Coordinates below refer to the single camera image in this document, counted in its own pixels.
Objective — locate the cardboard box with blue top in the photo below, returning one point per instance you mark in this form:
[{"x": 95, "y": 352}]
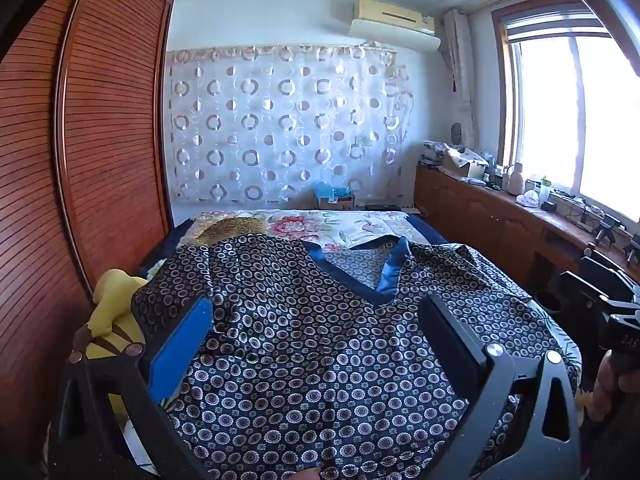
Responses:
[{"x": 334, "y": 197}]

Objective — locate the small black fan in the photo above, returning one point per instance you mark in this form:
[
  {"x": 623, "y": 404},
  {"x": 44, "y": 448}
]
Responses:
[{"x": 457, "y": 133}]

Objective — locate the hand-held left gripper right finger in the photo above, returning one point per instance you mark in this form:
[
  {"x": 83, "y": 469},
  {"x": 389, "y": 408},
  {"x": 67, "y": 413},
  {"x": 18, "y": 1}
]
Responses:
[{"x": 450, "y": 345}]

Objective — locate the pink bottle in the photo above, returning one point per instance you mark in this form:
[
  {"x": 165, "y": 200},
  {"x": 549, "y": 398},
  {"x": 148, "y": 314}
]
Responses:
[{"x": 515, "y": 177}]

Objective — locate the navy blue blanket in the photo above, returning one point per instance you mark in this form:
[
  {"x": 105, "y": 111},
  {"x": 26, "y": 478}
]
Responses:
[{"x": 425, "y": 230}]

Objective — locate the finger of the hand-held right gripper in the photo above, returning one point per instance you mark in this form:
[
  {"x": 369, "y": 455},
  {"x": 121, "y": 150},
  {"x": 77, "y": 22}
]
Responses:
[{"x": 582, "y": 305}]

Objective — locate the circle-patterned sheer curtain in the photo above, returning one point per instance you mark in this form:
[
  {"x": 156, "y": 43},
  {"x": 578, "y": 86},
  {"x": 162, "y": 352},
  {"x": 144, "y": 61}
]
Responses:
[{"x": 290, "y": 120}]

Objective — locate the window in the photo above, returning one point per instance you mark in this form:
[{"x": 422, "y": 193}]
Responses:
[{"x": 575, "y": 110}]

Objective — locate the wall air conditioner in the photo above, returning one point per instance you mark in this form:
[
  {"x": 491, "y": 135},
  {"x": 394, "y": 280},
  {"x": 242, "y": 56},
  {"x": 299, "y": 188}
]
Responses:
[{"x": 395, "y": 22}]

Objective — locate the yellow plush toy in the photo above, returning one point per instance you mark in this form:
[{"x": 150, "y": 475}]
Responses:
[{"x": 112, "y": 300}]

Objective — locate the open cardboard box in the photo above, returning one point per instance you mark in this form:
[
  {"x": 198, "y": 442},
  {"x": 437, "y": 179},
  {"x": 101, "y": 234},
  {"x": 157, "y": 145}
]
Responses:
[{"x": 462, "y": 162}]

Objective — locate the white window curtain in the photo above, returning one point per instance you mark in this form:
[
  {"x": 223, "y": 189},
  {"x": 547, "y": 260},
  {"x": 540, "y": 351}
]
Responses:
[{"x": 462, "y": 80}]

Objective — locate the floral blanket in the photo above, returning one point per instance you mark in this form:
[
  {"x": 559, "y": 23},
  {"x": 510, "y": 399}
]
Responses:
[{"x": 320, "y": 225}]

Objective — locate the navy circle-print shirt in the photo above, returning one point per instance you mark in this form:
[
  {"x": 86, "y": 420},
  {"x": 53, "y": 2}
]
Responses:
[{"x": 310, "y": 350}]

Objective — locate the person's right hand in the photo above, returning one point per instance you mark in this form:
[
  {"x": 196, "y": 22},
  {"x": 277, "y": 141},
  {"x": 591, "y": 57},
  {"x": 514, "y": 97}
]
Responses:
[{"x": 609, "y": 385}]

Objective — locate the small black tripod device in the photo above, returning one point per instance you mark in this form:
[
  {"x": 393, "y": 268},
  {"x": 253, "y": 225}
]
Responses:
[{"x": 607, "y": 230}]

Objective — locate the golden patterned pillow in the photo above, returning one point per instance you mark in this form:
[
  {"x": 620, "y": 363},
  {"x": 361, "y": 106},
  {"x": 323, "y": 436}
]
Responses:
[{"x": 225, "y": 232}]

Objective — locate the wooden cabinet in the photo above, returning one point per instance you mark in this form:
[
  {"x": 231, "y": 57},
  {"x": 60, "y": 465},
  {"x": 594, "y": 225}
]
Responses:
[{"x": 480, "y": 220}]

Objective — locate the wooden louvered wardrobe door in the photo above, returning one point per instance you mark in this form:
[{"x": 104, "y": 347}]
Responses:
[
  {"x": 117, "y": 125},
  {"x": 30, "y": 185}
]

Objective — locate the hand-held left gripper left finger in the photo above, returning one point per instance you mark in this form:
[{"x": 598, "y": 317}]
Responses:
[{"x": 182, "y": 347}]

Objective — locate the dark waste bin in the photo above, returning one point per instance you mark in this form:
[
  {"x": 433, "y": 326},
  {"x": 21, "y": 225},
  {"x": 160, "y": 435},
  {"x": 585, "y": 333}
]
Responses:
[{"x": 549, "y": 301}]

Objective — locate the clear bottle with green cap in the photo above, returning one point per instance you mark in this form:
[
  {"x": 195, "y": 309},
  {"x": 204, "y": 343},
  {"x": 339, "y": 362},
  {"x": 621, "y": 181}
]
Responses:
[{"x": 544, "y": 192}]

